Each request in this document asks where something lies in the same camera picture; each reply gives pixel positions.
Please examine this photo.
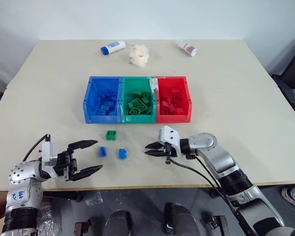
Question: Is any white and red sneaker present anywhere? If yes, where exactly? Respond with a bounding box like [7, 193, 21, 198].
[281, 187, 295, 210]

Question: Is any large green building brick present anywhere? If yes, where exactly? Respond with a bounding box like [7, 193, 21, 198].
[132, 98, 149, 111]

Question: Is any clear plastic bag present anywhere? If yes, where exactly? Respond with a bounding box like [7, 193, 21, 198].
[85, 191, 104, 207]

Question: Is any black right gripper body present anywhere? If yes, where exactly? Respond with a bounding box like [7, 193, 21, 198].
[162, 142, 179, 165]

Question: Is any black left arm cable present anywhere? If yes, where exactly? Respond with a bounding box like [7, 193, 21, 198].
[22, 134, 51, 162]

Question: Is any blue plastic bin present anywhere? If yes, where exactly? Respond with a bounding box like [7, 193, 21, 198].
[83, 76, 124, 124]

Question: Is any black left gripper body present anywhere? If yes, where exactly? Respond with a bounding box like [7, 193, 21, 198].
[53, 147, 79, 182]

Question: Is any green plastic bin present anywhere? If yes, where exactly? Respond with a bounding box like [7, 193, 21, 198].
[119, 76, 158, 123]

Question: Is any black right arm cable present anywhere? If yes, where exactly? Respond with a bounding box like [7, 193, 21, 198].
[165, 154, 253, 236]

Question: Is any white bottle with blue cap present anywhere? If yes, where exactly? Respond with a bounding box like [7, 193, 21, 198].
[100, 40, 127, 56]

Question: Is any white bottle with red label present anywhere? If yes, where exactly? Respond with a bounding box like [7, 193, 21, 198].
[175, 39, 198, 58]

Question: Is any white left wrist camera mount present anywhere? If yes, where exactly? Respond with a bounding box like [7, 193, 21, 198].
[40, 140, 61, 171]

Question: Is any crumpled white plastic wrap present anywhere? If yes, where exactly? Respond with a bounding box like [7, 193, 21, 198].
[128, 43, 150, 67]

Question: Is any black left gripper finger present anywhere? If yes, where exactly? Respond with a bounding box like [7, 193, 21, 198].
[68, 140, 99, 151]
[72, 164, 104, 182]

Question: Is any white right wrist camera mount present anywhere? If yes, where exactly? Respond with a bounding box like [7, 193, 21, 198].
[157, 125, 182, 158]

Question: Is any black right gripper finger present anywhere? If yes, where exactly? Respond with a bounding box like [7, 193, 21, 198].
[145, 141, 166, 149]
[144, 149, 167, 157]

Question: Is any red plastic bin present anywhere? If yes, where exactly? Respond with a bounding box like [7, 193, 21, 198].
[154, 76, 194, 123]

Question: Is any dark rounded shape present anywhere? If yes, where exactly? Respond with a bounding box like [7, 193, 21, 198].
[107, 209, 134, 236]
[164, 202, 198, 236]

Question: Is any clear bubble wrap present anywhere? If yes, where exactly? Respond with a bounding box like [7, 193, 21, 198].
[36, 206, 62, 236]

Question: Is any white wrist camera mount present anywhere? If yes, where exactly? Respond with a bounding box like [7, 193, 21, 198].
[157, 125, 182, 158]
[40, 140, 61, 171]

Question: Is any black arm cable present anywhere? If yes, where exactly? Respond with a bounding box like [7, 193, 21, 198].
[22, 134, 51, 162]
[165, 154, 253, 236]

